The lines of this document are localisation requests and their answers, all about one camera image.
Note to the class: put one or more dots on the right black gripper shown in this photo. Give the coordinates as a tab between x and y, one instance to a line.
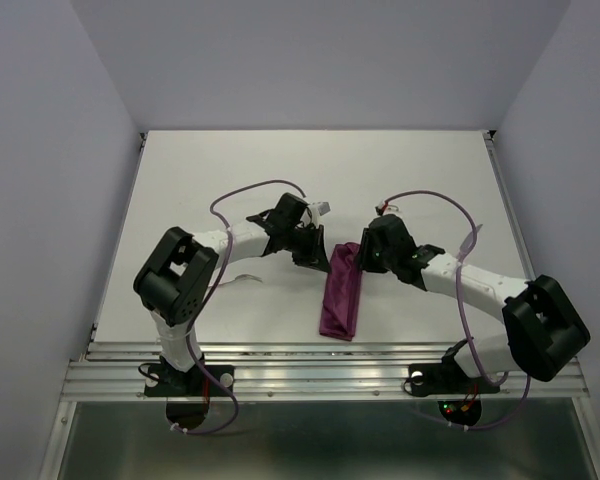
366	262

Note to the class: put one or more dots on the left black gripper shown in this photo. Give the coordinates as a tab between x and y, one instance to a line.
315	256

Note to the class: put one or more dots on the purple cloth napkin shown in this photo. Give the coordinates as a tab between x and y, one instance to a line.
339	312

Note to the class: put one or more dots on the pink handled knife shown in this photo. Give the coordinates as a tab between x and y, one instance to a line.
468	243

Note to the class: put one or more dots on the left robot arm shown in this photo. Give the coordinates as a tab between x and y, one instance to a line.
174	281

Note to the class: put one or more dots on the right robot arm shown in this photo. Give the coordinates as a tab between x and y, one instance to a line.
542	333

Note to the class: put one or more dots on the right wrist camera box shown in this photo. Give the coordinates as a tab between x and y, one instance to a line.
384	208

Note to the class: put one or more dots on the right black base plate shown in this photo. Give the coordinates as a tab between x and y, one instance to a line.
425	379

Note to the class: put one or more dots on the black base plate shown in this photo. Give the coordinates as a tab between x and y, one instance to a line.
163	381
425	379

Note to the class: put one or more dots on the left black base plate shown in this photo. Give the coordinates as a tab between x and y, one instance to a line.
163	381

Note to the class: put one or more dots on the aluminium rail frame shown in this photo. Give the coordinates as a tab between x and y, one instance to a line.
310	407

